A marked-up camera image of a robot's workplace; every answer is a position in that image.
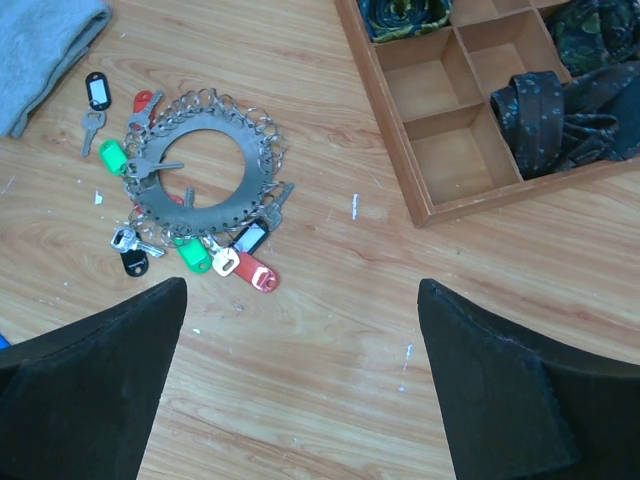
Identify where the dark green patterned tie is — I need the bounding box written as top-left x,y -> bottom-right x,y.
357,0 -> 453,43

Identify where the metal key ring disc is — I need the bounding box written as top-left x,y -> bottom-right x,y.
110,88 -> 296,294

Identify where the wooden compartment tray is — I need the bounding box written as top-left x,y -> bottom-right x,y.
336,1 -> 639,227

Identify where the black key tag with key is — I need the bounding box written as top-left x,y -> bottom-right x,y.
81,71 -> 112,157

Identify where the dark green floral tie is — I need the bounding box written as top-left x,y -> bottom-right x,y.
545,0 -> 639,77

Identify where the dark blue dotted tie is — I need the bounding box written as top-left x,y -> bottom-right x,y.
490,61 -> 639,180

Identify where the grey folded cloth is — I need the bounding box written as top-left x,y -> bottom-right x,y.
1,0 -> 112,138

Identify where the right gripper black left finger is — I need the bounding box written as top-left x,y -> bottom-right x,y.
1,277 -> 187,479

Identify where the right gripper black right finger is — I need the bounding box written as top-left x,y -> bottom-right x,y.
417,279 -> 639,479

